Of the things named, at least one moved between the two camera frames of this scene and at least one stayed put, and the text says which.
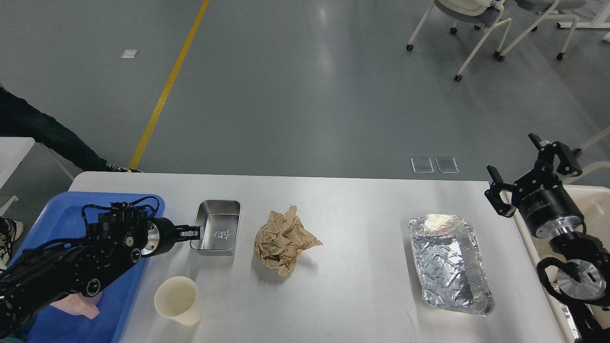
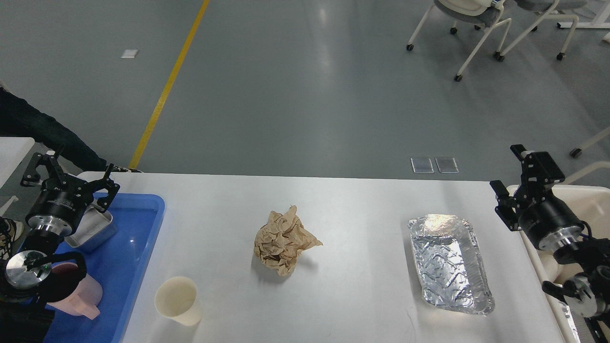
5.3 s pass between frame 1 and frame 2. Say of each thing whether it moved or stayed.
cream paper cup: stayed
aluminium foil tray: stayed
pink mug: stayed
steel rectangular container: moved
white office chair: stayed
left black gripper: moved
